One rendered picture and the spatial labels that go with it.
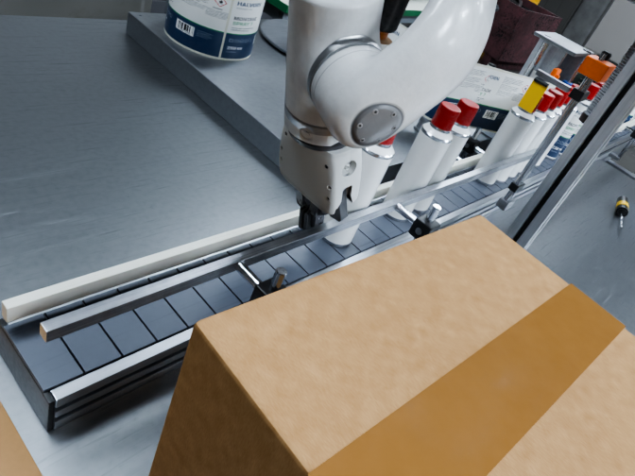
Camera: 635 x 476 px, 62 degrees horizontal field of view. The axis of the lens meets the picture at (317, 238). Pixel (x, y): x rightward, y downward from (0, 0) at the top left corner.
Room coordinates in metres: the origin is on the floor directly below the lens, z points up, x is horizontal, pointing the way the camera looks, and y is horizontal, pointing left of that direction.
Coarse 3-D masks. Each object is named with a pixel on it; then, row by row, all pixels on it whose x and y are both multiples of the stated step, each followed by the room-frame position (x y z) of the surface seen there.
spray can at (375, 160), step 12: (384, 144) 0.64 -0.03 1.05; (372, 156) 0.63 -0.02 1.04; (384, 156) 0.64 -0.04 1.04; (372, 168) 0.63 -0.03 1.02; (384, 168) 0.64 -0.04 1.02; (360, 180) 0.63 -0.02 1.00; (372, 180) 0.64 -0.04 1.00; (360, 192) 0.63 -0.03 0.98; (372, 192) 0.64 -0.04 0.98; (348, 204) 0.63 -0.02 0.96; (360, 204) 0.64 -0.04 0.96; (324, 240) 0.63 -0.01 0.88; (336, 240) 0.63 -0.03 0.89; (348, 240) 0.64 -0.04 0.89
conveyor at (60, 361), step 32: (544, 160) 1.37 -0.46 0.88; (448, 192) 0.96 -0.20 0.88; (480, 192) 1.02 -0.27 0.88; (384, 224) 0.75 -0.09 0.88; (224, 256) 0.51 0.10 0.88; (288, 256) 0.57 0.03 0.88; (320, 256) 0.60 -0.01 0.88; (128, 288) 0.40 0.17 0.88; (192, 288) 0.44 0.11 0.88; (224, 288) 0.46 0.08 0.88; (32, 320) 0.31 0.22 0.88; (128, 320) 0.36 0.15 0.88; (160, 320) 0.38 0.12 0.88; (192, 320) 0.40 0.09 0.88; (32, 352) 0.28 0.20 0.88; (64, 352) 0.30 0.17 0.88; (96, 352) 0.31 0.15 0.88; (128, 352) 0.32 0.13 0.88
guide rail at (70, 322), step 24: (480, 168) 0.93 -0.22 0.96; (504, 168) 1.01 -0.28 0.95; (432, 192) 0.77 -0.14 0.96; (360, 216) 0.60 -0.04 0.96; (288, 240) 0.49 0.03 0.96; (312, 240) 0.53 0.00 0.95; (216, 264) 0.40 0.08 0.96; (144, 288) 0.34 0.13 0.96; (168, 288) 0.35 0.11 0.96; (72, 312) 0.28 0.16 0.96; (96, 312) 0.29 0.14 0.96; (120, 312) 0.31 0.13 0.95; (48, 336) 0.25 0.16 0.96
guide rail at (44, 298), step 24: (456, 168) 1.02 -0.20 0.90; (384, 192) 0.80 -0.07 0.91; (288, 216) 0.60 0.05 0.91; (216, 240) 0.50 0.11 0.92; (240, 240) 0.53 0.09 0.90; (120, 264) 0.39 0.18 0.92; (144, 264) 0.41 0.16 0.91; (168, 264) 0.44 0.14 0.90; (48, 288) 0.33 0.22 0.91; (72, 288) 0.34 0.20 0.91; (96, 288) 0.36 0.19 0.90; (24, 312) 0.30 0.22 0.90
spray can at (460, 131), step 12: (468, 108) 0.84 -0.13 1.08; (456, 120) 0.84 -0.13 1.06; (468, 120) 0.84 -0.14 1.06; (456, 132) 0.83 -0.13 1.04; (468, 132) 0.84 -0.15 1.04; (456, 144) 0.83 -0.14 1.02; (444, 156) 0.83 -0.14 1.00; (456, 156) 0.84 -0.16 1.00; (444, 168) 0.83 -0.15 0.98; (432, 180) 0.83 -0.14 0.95; (420, 204) 0.83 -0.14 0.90
